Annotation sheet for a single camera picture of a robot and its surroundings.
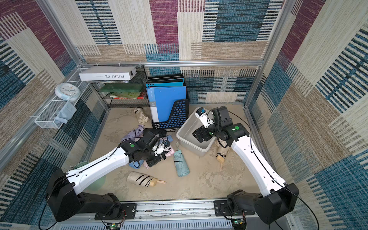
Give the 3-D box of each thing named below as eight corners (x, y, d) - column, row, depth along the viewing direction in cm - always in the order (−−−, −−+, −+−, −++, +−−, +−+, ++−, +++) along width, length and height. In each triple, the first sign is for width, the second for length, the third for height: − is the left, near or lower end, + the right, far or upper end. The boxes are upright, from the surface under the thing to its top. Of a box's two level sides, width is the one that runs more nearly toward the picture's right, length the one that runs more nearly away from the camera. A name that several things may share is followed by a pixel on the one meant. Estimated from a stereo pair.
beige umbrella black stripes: (128, 181, 84) (125, 179, 81) (132, 173, 88) (130, 170, 84) (162, 191, 81) (161, 189, 78) (165, 181, 84) (164, 179, 81)
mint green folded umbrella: (179, 178, 85) (178, 177, 83) (171, 153, 95) (170, 151, 93) (190, 174, 87) (190, 172, 84) (181, 150, 97) (181, 148, 95)
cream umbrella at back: (140, 126, 108) (139, 121, 105) (133, 112, 118) (131, 107, 114) (149, 121, 111) (148, 117, 107) (141, 108, 120) (140, 104, 116)
